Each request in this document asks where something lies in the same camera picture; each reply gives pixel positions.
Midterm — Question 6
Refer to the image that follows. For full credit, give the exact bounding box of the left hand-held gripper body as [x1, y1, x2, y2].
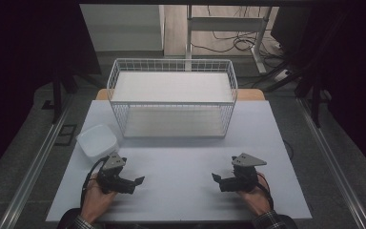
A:
[95, 152, 137, 196]

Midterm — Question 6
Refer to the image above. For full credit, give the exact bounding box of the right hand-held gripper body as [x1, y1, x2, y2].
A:
[218, 153, 268, 194]

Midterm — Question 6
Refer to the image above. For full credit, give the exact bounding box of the person's right hand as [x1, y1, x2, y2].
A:
[235, 173, 274, 219]

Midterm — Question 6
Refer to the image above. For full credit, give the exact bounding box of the person's left hand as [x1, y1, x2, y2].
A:
[80, 180, 119, 224]

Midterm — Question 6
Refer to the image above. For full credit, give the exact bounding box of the white square plastic container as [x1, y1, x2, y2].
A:
[75, 123, 120, 163]

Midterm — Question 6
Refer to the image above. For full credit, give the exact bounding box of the white table mat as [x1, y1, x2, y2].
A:
[45, 99, 313, 223]

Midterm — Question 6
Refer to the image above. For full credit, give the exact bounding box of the black metal stand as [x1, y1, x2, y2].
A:
[295, 71, 324, 129]
[51, 71, 79, 124]

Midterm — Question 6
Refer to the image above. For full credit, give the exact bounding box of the white power strip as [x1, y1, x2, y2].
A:
[274, 69, 292, 83]

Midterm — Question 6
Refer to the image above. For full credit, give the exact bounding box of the white cabinet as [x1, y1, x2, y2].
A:
[79, 3, 166, 52]

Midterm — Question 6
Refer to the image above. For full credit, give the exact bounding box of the black curtain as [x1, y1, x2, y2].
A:
[0, 0, 103, 185]
[270, 4, 366, 182]

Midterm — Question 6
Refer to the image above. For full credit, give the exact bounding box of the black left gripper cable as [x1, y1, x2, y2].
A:
[80, 156, 110, 208]

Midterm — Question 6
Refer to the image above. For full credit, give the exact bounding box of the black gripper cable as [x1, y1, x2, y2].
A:
[80, 156, 110, 208]
[256, 173, 275, 210]

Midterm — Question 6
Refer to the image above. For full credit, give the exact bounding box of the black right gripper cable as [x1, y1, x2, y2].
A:
[256, 173, 275, 210]

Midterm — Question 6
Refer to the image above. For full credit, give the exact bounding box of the aluminium rail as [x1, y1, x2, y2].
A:
[295, 96, 366, 229]
[0, 94, 74, 229]

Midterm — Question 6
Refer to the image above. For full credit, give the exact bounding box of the white wire two-tier rack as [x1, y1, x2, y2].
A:
[106, 57, 239, 139]

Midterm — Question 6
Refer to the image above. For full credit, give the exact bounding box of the tangle of black floor cables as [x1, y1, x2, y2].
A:
[191, 5, 288, 60]

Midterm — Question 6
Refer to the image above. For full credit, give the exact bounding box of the white metal desk frame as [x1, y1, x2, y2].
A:
[185, 4, 274, 74]

